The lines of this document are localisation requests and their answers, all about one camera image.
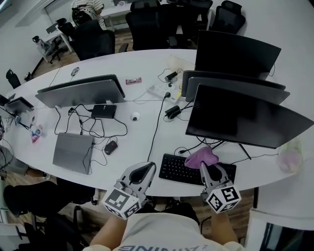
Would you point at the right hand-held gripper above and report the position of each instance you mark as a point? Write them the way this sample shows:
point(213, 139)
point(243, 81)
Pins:
point(223, 198)

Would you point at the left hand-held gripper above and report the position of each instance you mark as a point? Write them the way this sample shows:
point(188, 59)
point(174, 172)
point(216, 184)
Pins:
point(117, 199)

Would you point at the purple cloth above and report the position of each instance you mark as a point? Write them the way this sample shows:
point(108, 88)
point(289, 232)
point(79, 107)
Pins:
point(201, 158)

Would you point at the person's right forearm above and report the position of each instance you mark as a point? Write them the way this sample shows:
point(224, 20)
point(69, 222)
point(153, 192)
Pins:
point(223, 228)

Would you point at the person's left forearm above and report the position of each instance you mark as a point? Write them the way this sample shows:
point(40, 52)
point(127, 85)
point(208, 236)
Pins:
point(108, 233)

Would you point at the grey monitor on left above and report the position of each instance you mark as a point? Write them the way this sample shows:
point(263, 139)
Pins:
point(81, 95)

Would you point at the black keyboard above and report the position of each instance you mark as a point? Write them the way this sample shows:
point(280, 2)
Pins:
point(176, 169)

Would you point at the black and red mouse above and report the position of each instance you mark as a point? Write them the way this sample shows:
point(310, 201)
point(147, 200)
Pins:
point(111, 147)

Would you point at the person's black shorts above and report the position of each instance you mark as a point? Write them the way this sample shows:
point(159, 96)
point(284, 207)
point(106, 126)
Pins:
point(181, 208)

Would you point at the white round desk grommet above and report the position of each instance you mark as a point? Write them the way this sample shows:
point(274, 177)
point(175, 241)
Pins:
point(135, 116)

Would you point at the person's white t-shirt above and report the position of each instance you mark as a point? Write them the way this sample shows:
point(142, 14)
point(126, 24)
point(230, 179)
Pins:
point(159, 233)

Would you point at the black power adapter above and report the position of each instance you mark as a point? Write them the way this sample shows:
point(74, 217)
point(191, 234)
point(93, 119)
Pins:
point(173, 111)

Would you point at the black docking station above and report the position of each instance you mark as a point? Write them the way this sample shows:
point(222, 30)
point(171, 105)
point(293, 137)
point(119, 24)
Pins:
point(103, 111)

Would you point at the clear plastic bag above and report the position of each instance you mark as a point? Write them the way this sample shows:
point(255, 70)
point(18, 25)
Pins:
point(289, 157)

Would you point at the white power strip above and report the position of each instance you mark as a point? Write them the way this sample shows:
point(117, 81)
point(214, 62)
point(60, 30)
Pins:
point(159, 88)

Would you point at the red snack packet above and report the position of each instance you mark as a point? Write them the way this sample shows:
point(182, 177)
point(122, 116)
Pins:
point(133, 81)

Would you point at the dark glass window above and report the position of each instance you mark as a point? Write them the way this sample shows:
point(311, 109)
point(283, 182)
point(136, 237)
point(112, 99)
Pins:
point(289, 240)

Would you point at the small black charger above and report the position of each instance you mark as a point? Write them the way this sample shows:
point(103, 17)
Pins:
point(171, 76)

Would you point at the black office chair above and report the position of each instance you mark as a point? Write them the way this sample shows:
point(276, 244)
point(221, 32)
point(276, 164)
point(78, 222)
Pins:
point(36, 196)
point(228, 19)
point(65, 27)
point(204, 7)
point(176, 12)
point(54, 233)
point(90, 41)
point(144, 24)

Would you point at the clear water bottle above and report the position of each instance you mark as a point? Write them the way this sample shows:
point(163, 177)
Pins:
point(39, 131)

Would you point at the pink packet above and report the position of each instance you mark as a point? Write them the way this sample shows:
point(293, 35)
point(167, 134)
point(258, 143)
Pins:
point(35, 138)

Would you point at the translucent plastic bottle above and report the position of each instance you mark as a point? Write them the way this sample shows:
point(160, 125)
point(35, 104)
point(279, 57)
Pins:
point(179, 62)

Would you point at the white tape roll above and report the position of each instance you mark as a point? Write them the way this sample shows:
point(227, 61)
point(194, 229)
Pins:
point(31, 119)

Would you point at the silver computer mouse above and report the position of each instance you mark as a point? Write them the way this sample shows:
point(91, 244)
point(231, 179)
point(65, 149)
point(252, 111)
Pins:
point(75, 71)

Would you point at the grey laptop on stand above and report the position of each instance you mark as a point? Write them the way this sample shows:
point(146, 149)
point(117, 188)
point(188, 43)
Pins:
point(18, 105)

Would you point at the black laptop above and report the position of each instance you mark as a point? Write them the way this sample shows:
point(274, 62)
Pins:
point(5, 99)

